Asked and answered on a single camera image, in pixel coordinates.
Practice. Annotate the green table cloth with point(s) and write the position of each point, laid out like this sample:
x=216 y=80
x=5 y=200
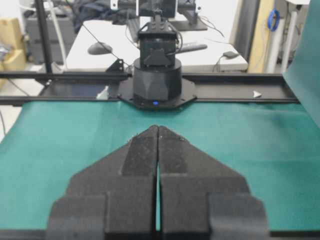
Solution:
x=275 y=146

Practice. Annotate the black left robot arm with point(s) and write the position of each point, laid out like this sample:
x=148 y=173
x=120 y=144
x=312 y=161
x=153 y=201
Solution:
x=157 y=73

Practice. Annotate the black remote control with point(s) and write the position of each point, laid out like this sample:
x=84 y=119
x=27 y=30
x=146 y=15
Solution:
x=192 y=47

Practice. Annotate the black vertical pole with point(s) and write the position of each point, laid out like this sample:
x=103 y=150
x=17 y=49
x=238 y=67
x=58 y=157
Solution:
x=44 y=35

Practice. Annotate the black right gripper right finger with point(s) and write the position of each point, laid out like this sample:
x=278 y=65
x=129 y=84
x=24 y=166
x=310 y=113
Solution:
x=203 y=199

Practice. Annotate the black computer mouse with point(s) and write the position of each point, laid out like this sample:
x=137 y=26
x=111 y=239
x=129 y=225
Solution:
x=100 y=48

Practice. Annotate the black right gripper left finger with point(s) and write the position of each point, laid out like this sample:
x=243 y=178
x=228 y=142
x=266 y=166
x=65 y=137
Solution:
x=113 y=198

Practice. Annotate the white desk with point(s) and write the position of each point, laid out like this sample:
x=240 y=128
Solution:
x=116 y=36

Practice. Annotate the small black desk device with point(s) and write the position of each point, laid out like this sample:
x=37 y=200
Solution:
x=230 y=54

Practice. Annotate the black monitor stand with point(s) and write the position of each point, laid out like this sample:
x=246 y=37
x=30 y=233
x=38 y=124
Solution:
x=192 y=22

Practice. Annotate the cardboard box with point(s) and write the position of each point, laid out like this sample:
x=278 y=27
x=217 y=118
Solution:
x=12 y=44

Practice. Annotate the black aluminium frame rail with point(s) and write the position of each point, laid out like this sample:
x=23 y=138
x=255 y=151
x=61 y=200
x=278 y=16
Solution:
x=202 y=87

